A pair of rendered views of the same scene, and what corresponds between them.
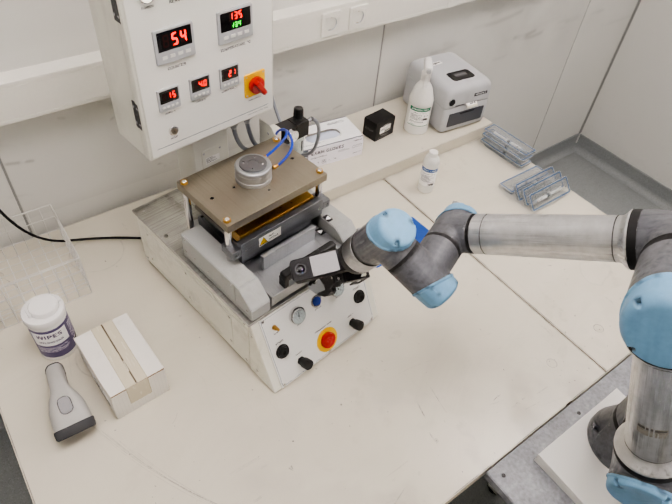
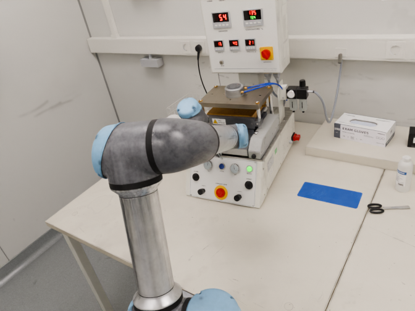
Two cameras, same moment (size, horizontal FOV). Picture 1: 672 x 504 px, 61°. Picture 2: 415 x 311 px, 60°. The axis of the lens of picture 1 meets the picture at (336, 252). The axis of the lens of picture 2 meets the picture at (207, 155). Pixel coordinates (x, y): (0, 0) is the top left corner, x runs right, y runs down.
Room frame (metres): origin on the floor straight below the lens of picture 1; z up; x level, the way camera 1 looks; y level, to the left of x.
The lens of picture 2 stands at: (0.57, -1.16, 1.70)
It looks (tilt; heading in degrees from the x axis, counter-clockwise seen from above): 31 degrees down; 81
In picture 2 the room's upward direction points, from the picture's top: 11 degrees counter-clockwise
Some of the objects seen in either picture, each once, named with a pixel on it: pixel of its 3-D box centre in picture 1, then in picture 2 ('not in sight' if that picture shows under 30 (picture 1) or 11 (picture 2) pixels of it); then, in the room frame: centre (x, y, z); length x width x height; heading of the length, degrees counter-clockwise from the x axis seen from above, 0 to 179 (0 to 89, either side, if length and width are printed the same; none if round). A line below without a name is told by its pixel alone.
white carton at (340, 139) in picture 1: (322, 143); (364, 129); (1.50, 0.08, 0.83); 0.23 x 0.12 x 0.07; 124
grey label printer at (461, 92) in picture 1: (446, 90); not in sight; (1.82, -0.33, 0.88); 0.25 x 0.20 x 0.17; 34
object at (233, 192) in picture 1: (252, 175); (243, 97); (0.99, 0.20, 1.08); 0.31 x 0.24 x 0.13; 138
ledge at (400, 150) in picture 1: (374, 141); (414, 149); (1.62, -0.09, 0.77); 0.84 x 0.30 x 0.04; 130
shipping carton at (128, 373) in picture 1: (122, 364); not in sight; (0.66, 0.44, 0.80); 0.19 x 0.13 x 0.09; 40
